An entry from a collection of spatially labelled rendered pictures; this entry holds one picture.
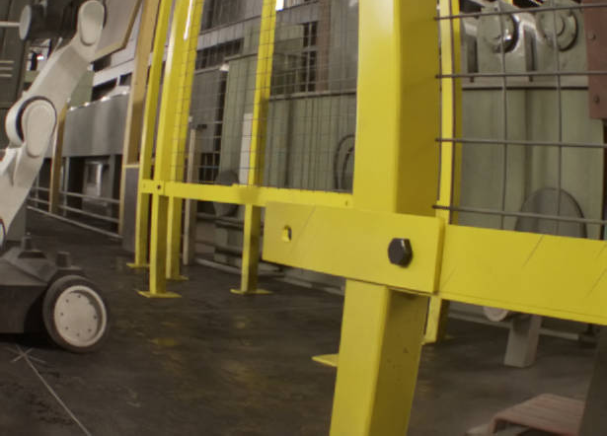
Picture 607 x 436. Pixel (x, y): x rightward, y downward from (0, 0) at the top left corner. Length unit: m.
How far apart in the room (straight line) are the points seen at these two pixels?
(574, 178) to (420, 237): 1.95
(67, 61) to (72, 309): 0.69
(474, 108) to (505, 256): 2.33
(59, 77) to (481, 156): 1.59
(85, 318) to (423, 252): 1.37
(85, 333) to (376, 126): 1.34
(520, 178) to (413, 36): 2.05
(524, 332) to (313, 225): 1.36
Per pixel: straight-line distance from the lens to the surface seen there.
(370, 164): 0.55
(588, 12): 2.35
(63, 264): 1.83
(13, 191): 1.91
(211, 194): 2.45
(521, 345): 1.91
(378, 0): 0.56
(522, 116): 2.60
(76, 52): 1.97
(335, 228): 0.57
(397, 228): 0.51
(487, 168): 2.70
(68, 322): 1.77
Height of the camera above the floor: 0.46
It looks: 2 degrees down
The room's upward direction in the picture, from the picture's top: 4 degrees clockwise
